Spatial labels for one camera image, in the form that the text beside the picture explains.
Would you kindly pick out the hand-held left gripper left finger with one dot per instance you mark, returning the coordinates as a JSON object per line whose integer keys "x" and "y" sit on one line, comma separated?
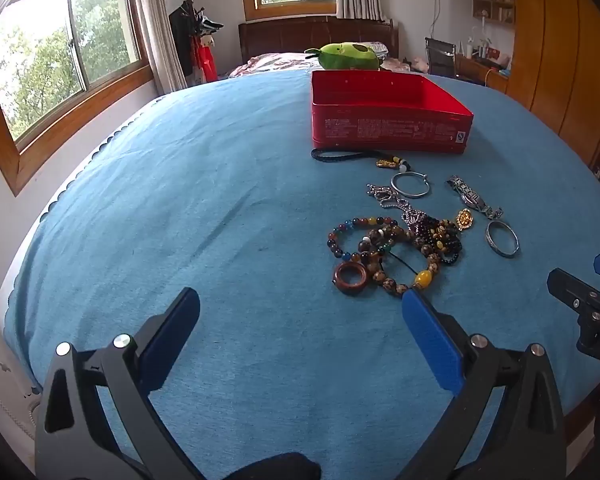
{"x": 172, "y": 340}

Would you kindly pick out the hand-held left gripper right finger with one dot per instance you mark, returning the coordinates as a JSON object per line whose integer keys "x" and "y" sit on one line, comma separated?
{"x": 430, "y": 340}

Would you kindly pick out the red tin box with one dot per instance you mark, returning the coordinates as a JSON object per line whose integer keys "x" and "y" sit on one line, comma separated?
{"x": 380, "y": 125}

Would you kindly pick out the wide silver bangle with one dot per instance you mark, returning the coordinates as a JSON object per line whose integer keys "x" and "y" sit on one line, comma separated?
{"x": 492, "y": 242}

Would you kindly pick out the gold pendant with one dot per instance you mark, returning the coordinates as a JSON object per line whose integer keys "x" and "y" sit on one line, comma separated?
{"x": 465, "y": 219}

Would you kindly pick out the silver wristwatch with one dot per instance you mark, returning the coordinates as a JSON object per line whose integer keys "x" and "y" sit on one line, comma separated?
{"x": 472, "y": 197}

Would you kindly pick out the thin silver hoop bangle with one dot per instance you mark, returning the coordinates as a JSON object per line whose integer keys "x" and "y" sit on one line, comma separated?
{"x": 396, "y": 187}

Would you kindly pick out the wooden desk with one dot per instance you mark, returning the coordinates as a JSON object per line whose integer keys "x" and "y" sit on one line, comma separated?
{"x": 480, "y": 72}

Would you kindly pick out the wooden wardrobe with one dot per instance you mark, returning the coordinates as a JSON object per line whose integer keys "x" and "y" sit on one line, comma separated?
{"x": 555, "y": 35}

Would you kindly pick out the black office chair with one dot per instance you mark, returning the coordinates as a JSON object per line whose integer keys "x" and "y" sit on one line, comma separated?
{"x": 437, "y": 57}

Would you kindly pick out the red bag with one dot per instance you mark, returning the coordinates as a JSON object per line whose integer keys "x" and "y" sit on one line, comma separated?
{"x": 207, "y": 62}

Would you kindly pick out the pink bedding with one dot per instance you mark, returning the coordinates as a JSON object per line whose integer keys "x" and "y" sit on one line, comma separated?
{"x": 265, "y": 62}

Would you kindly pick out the green plush toy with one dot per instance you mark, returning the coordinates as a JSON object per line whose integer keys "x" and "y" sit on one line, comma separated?
{"x": 347, "y": 55}

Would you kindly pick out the coat rack with clothes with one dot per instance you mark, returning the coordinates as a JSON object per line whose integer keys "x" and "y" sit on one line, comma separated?
{"x": 182, "y": 35}

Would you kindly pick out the beige curtain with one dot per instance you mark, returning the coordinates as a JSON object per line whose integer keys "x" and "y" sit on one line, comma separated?
{"x": 155, "y": 25}

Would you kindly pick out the dark wooden headboard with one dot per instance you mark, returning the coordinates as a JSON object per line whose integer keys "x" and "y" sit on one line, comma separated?
{"x": 280, "y": 35}

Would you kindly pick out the wooden wall shelf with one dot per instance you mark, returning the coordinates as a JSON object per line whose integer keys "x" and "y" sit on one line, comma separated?
{"x": 492, "y": 2}

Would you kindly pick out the large wooden frame window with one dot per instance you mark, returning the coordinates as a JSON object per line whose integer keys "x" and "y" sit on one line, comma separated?
{"x": 80, "y": 50}

